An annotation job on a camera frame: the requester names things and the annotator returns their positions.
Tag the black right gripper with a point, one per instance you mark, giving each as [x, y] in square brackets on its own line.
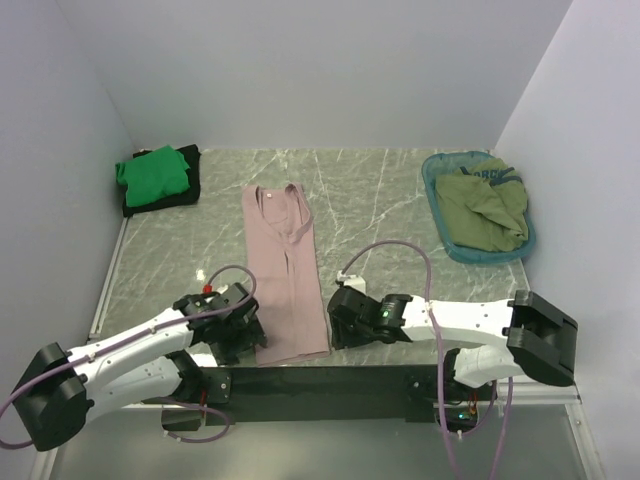
[340, 336]

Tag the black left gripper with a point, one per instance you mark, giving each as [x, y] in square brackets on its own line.
[251, 334]

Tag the pink tank top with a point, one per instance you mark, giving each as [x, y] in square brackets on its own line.
[279, 234]

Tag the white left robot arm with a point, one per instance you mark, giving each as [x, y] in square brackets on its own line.
[61, 390]

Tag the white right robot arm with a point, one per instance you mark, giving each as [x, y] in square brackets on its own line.
[470, 344]

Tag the olive green tank top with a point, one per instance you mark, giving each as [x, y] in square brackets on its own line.
[483, 206]

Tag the green folded tank top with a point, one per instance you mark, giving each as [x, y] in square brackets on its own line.
[153, 176]

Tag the black folded tank top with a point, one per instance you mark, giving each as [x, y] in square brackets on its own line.
[192, 155]

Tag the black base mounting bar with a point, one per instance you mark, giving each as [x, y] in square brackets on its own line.
[314, 393]

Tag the teal plastic basket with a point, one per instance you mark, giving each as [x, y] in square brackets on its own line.
[450, 162]

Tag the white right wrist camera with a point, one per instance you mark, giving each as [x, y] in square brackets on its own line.
[353, 281]

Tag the aluminium rail frame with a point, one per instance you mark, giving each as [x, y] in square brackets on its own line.
[526, 392]

